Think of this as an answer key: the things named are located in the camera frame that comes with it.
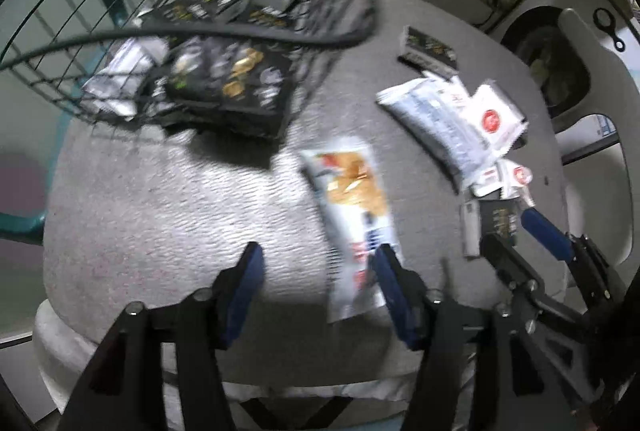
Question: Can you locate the small white red sachet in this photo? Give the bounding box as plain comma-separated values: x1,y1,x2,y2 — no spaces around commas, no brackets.
471,158,535,208

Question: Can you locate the washing machine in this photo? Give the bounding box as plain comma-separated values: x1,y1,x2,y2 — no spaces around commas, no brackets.
486,0,639,119

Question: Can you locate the black wire basket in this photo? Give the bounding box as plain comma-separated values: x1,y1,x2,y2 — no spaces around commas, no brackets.
1,0,378,139

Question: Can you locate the white blue text packet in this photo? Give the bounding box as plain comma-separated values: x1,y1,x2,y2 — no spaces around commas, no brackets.
375,74,489,191

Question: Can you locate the orange snack packet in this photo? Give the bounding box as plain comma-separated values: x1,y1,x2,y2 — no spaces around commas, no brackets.
299,136,401,323

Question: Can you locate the teal chair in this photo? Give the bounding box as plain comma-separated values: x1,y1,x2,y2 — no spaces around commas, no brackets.
0,0,132,247

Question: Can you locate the white sachet red logo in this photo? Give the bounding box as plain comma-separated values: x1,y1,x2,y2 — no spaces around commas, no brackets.
463,80,528,161

